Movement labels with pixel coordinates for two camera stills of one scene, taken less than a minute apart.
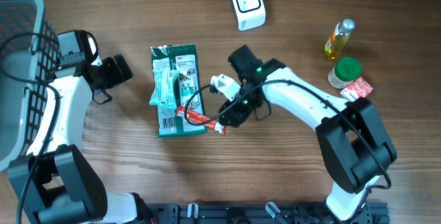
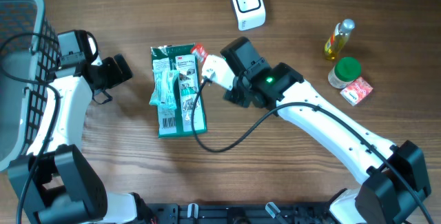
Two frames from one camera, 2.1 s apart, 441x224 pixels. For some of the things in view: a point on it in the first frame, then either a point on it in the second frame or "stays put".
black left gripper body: (111, 75) stays put
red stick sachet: (196, 118) to (200, 53)
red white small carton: (359, 88) stays put
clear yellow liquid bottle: (338, 38) stays put
